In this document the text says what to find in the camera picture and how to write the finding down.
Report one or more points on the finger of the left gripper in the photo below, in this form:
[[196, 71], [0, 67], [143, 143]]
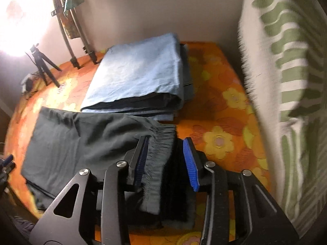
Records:
[[6, 161]]

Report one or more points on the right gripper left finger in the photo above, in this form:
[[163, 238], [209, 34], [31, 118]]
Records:
[[136, 159]]

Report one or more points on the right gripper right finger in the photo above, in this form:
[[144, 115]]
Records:
[[198, 166]]

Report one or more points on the dark grey pants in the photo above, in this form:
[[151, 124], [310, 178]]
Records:
[[64, 142]]

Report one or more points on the orange floral bed sheet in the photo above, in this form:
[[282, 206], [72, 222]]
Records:
[[219, 119]]

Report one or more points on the white charger adapter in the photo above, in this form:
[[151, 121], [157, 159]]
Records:
[[27, 84]]

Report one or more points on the folded light blue cloth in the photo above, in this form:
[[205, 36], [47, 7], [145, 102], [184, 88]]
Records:
[[149, 78]]

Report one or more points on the small black tripod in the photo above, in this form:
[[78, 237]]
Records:
[[40, 60]]

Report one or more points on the green striped white pillow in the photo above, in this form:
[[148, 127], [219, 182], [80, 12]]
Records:
[[283, 45]]

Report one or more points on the orange patterned hanging cloth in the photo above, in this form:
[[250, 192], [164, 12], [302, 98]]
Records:
[[69, 26]]

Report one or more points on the bright ring light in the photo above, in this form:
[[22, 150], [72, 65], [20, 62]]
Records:
[[24, 23]]

